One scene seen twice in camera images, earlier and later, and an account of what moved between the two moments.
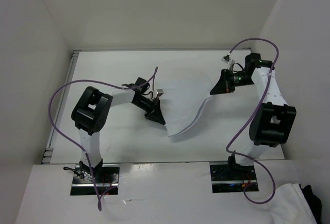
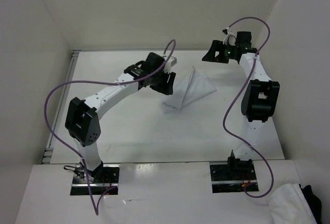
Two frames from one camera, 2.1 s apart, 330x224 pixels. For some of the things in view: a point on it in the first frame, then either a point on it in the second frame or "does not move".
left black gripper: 154,113 -> 166,88
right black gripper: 224,85 -> 217,46
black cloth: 314,202 does not move
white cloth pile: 289,205 does not move
